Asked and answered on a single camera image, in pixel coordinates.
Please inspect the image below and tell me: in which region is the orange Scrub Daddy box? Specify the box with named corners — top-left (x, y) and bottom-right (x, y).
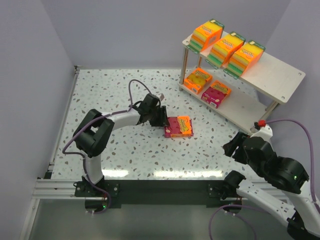
top-left (164, 116), bottom-right (194, 138)

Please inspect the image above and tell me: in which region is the Scrub Daddy yellow sponge box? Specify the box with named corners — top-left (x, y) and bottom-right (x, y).
top-left (183, 67), bottom-right (213, 94)

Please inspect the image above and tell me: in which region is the pink Scrub Mommy box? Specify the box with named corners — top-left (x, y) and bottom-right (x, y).
top-left (201, 80), bottom-right (232, 109)

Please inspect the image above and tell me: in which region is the Sponge Daddy multipack box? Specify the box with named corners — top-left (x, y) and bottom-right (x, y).
top-left (206, 31), bottom-right (246, 69)
top-left (187, 18), bottom-right (225, 53)

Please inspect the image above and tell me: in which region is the Sponge Daddy yellow green box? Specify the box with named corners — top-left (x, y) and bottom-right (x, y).
top-left (223, 40), bottom-right (266, 79)

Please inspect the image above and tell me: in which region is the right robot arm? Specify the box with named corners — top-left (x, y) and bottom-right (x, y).
top-left (221, 132), bottom-right (320, 240)

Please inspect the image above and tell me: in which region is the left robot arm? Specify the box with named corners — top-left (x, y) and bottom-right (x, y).
top-left (72, 93), bottom-right (169, 196)

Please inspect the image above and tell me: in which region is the white two-tier shelf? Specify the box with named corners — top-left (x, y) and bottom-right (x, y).
top-left (178, 31), bottom-right (306, 133)

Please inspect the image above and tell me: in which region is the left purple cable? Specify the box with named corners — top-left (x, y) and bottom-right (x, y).
top-left (61, 79), bottom-right (153, 215)

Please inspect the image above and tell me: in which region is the purple cable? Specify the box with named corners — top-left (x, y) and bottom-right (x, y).
top-left (61, 79), bottom-right (153, 215)
top-left (208, 118), bottom-right (320, 240)

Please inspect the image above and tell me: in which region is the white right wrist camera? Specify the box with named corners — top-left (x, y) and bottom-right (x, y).
top-left (251, 120), bottom-right (273, 143)

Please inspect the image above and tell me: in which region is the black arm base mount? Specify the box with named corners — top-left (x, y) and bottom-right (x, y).
top-left (73, 179), bottom-right (241, 212)

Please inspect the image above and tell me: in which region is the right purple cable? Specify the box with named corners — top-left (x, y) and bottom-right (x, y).
top-left (208, 118), bottom-right (320, 240)

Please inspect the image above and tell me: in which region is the aluminium frame rail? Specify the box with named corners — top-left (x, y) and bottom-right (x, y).
top-left (32, 65), bottom-right (82, 200)

